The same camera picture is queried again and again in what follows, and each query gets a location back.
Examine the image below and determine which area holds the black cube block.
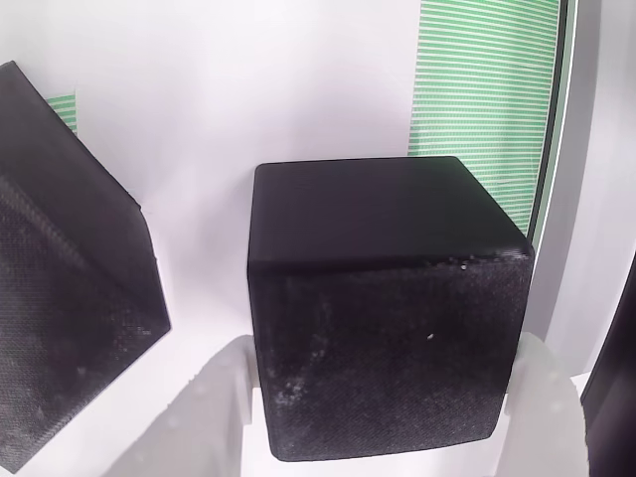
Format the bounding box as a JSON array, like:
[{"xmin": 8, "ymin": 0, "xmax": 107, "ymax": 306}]
[
  {"xmin": 245, "ymin": 156, "xmax": 537, "ymax": 461},
  {"xmin": 0, "ymin": 60, "xmax": 173, "ymax": 474}
]

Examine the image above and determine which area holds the green striped paper strip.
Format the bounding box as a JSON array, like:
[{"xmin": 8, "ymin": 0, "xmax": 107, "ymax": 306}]
[{"xmin": 406, "ymin": 0, "xmax": 560, "ymax": 235}]

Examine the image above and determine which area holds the large black board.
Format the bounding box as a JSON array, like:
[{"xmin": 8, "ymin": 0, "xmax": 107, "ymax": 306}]
[{"xmin": 579, "ymin": 252, "xmax": 636, "ymax": 448}]

